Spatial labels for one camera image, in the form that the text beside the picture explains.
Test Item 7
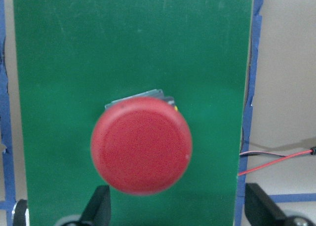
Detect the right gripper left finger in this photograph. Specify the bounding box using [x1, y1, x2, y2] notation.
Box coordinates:
[79, 185, 111, 226]

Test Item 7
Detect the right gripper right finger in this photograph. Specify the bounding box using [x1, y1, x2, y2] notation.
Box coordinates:
[244, 183, 287, 226]

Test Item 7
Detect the red push button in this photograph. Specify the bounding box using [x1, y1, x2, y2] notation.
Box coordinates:
[91, 89, 193, 195]

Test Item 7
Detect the green conveyor belt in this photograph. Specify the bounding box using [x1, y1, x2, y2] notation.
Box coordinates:
[14, 0, 253, 226]

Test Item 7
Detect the red black wire pair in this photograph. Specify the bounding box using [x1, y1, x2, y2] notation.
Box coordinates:
[238, 147, 316, 176]

